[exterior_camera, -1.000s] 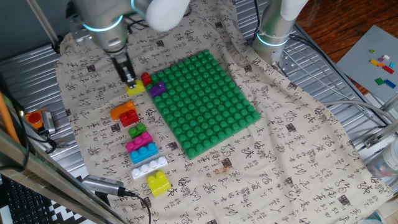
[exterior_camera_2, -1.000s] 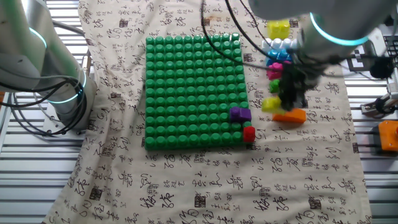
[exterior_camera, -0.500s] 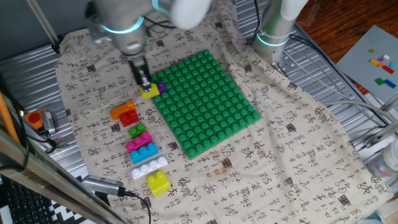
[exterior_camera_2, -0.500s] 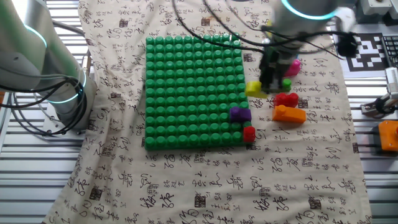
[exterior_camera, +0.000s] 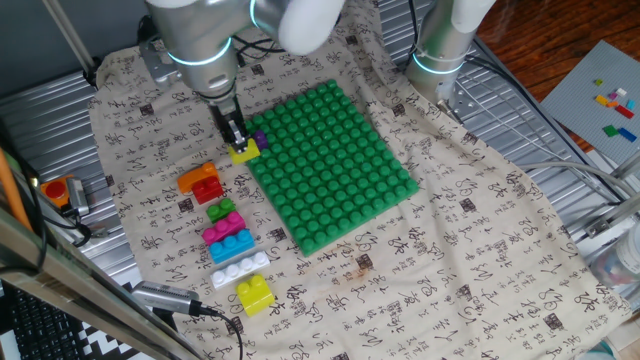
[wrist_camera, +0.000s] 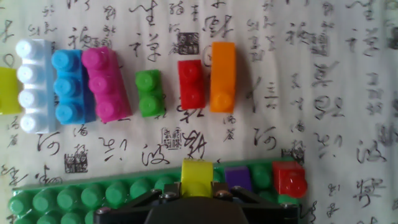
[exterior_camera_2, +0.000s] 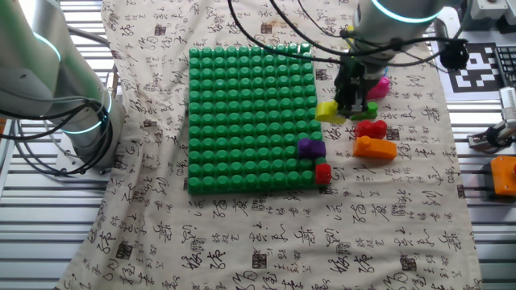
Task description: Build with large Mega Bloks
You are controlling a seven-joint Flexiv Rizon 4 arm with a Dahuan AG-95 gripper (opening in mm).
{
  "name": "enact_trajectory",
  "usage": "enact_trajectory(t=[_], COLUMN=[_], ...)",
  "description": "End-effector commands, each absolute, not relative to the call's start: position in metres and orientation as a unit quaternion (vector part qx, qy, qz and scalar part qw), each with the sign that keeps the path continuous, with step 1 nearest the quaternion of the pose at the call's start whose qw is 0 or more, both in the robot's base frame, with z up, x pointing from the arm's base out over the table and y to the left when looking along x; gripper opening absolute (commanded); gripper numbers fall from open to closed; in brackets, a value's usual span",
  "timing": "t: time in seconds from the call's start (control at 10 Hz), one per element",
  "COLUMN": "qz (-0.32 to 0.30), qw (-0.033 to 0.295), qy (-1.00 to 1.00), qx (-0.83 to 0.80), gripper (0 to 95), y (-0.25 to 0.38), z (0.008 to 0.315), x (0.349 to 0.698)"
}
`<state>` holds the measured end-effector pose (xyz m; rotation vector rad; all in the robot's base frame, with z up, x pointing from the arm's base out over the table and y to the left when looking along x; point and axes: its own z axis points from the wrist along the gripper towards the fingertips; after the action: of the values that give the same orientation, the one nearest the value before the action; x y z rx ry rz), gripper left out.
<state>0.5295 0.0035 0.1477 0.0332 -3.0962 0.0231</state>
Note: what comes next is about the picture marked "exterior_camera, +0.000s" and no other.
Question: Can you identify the pink three-stud block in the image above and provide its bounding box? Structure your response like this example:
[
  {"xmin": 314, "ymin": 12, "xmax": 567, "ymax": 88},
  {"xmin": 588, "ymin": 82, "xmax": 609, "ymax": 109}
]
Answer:
[{"xmin": 201, "ymin": 210, "xmax": 247, "ymax": 247}]

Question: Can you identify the blurred metal frame bar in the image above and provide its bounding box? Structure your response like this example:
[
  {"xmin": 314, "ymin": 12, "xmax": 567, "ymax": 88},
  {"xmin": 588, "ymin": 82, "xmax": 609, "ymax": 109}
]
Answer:
[{"xmin": 0, "ymin": 204, "xmax": 204, "ymax": 360}]

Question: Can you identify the green two-stud block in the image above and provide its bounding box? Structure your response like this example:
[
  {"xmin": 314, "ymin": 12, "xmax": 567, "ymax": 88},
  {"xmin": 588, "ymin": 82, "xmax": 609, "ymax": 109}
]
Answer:
[{"xmin": 205, "ymin": 197, "xmax": 237, "ymax": 224}]

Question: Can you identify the blue three-stud block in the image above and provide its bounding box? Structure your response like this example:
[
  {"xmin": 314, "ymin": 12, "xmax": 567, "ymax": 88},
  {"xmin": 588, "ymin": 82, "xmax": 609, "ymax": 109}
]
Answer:
[{"xmin": 207, "ymin": 228, "xmax": 256, "ymax": 265}]

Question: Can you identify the beige calligraphy print cloth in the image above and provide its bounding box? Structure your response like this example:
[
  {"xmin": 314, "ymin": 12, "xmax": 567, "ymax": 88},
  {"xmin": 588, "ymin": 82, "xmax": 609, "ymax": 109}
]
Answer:
[{"xmin": 87, "ymin": 0, "xmax": 634, "ymax": 360}]

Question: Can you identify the red two-stud block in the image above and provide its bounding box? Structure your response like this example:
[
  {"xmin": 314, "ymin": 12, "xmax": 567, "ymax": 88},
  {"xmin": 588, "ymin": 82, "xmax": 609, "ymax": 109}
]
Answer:
[{"xmin": 191, "ymin": 175, "xmax": 225, "ymax": 206}]

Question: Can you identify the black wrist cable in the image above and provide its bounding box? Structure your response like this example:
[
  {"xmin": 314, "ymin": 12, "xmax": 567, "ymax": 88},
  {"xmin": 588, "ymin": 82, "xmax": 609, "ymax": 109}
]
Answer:
[{"xmin": 231, "ymin": 33, "xmax": 287, "ymax": 57}]

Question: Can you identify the white four-stud block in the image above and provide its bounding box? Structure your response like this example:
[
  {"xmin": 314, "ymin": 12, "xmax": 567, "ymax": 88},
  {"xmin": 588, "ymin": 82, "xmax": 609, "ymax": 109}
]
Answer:
[{"xmin": 209, "ymin": 250, "xmax": 271, "ymax": 291}]

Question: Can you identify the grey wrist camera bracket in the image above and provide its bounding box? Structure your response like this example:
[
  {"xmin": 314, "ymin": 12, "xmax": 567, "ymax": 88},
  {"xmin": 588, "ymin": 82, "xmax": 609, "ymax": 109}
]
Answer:
[{"xmin": 137, "ymin": 14, "xmax": 181, "ymax": 87}]

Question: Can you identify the green studded baseplate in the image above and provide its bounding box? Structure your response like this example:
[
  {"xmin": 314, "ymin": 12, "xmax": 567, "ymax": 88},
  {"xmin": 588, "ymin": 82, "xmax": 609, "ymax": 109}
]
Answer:
[{"xmin": 243, "ymin": 78, "xmax": 420, "ymax": 257}]

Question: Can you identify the aluminium bar with bracket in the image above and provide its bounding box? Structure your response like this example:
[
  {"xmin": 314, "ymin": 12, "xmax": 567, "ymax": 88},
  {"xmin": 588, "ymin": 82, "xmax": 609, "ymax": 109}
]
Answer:
[{"xmin": 583, "ymin": 192, "xmax": 640, "ymax": 239}]

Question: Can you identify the aluminium frame bar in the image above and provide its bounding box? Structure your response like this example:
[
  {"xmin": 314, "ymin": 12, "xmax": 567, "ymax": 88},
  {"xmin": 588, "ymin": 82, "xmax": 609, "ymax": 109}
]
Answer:
[{"xmin": 608, "ymin": 149, "xmax": 640, "ymax": 181}]

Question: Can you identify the grey slanted rod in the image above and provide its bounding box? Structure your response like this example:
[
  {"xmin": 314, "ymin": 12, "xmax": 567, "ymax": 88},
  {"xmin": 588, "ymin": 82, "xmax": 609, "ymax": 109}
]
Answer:
[{"xmin": 41, "ymin": 0, "xmax": 99, "ymax": 76}]

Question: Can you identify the grey depth camera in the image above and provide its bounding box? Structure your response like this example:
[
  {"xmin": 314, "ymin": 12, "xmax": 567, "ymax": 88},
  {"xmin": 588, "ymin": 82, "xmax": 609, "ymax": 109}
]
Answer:
[{"xmin": 131, "ymin": 280, "xmax": 202, "ymax": 317}]

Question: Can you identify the black rod clamp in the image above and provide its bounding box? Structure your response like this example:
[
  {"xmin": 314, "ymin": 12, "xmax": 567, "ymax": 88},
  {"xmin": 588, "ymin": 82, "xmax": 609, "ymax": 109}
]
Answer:
[{"xmin": 82, "ymin": 57, "xmax": 101, "ymax": 91}]

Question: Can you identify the black camera cable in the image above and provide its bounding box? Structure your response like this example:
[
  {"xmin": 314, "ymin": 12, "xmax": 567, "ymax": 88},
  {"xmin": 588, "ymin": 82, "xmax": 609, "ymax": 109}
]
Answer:
[{"xmin": 198, "ymin": 303, "xmax": 245, "ymax": 360}]

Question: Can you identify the black keyboard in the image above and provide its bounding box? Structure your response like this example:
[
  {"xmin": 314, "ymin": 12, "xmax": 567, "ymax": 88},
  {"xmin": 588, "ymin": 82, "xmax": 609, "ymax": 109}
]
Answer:
[{"xmin": 7, "ymin": 287, "xmax": 84, "ymax": 360}]

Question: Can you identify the orange block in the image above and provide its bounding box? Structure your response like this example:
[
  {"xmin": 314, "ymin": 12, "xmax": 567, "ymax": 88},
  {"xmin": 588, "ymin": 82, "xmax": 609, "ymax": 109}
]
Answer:
[{"xmin": 176, "ymin": 161, "xmax": 221, "ymax": 195}]

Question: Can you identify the large yellow two-stud block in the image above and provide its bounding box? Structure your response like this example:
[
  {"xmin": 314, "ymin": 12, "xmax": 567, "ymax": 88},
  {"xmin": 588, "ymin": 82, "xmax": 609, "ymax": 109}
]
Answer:
[{"xmin": 234, "ymin": 273, "xmax": 277, "ymax": 318}]

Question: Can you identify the silver metal box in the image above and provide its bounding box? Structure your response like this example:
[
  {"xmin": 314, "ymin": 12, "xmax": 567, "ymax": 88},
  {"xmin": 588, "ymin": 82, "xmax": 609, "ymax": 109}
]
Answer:
[{"xmin": 65, "ymin": 177, "xmax": 91, "ymax": 217}]

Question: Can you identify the orange pole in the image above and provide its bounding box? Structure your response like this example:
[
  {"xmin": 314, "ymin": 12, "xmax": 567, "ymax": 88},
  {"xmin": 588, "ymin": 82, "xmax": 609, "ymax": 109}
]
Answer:
[{"xmin": 0, "ymin": 147, "xmax": 34, "ymax": 234}]

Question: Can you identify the clear plastic jar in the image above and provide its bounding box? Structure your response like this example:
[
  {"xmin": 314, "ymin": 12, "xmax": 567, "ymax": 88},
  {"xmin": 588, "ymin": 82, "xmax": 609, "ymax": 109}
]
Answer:
[{"xmin": 589, "ymin": 222, "xmax": 640, "ymax": 301}]

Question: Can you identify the black white pattern board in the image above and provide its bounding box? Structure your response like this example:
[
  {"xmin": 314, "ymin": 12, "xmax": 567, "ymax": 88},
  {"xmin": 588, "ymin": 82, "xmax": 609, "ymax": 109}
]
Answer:
[{"xmin": 74, "ymin": 282, "xmax": 149, "ymax": 360}]

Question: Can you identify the grey flat brick baseplate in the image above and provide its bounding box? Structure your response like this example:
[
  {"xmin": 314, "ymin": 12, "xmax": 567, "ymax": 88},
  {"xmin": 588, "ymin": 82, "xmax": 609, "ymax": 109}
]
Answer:
[{"xmin": 539, "ymin": 39, "xmax": 640, "ymax": 166}]

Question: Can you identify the black cable loop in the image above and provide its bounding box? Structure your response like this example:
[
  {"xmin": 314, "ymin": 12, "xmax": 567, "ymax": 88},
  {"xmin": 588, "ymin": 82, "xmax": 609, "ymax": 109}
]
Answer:
[{"xmin": 19, "ymin": 167, "xmax": 95, "ymax": 249}]

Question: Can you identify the small yellow block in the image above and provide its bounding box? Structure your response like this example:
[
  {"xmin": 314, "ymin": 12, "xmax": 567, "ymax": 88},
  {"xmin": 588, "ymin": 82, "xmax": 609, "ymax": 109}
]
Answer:
[{"xmin": 227, "ymin": 138, "xmax": 262, "ymax": 166}]

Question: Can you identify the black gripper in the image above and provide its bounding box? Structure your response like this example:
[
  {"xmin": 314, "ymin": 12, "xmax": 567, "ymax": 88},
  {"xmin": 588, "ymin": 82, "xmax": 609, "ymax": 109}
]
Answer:
[{"xmin": 207, "ymin": 93, "xmax": 250, "ymax": 154}]

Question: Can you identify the grey hose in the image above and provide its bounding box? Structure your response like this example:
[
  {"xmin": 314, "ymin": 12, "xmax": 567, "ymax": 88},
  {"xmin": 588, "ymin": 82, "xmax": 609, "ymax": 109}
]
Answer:
[{"xmin": 514, "ymin": 160, "xmax": 640, "ymax": 197}]

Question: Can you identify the teal round container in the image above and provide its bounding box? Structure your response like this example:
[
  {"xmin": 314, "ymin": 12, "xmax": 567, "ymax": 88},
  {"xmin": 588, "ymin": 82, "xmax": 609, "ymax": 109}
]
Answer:
[{"xmin": 574, "ymin": 339, "xmax": 621, "ymax": 360}]

